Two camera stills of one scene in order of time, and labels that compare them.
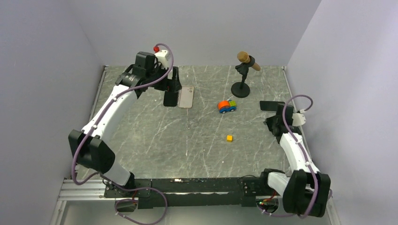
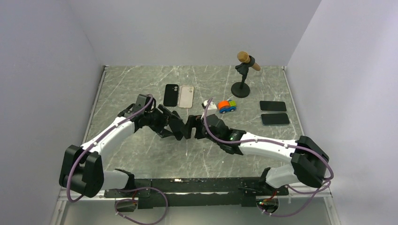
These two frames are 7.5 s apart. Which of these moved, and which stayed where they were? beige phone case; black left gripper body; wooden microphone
Moved: black left gripper body
Stayed: wooden microphone; beige phone case
